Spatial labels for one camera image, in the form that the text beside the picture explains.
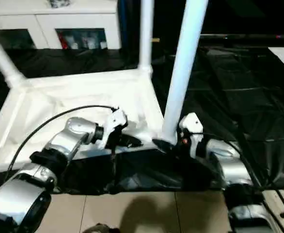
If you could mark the white plastic table top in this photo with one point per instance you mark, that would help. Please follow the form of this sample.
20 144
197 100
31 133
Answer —
50 102

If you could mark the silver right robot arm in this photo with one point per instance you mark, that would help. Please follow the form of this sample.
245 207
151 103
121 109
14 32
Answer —
229 165

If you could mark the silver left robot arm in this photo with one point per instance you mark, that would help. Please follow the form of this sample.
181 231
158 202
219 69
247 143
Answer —
59 145

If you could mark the black plastic mat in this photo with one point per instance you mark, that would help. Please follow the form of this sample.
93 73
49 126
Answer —
248 107

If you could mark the dark robot torso part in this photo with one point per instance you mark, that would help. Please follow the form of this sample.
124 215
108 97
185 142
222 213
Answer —
101 229

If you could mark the small tan box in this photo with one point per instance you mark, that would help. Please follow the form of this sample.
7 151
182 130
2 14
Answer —
155 40

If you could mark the red bottle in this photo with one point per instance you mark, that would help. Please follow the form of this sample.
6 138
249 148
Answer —
63 42

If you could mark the black flat screen television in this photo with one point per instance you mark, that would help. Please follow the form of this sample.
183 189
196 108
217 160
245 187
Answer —
248 17

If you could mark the white glass-door cabinet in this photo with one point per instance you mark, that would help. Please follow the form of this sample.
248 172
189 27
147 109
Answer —
45 22

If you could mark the small grey cabinet ornament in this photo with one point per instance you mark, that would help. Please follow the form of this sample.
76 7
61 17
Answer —
59 3

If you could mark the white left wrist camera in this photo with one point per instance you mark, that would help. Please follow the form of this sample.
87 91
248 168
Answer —
115 124

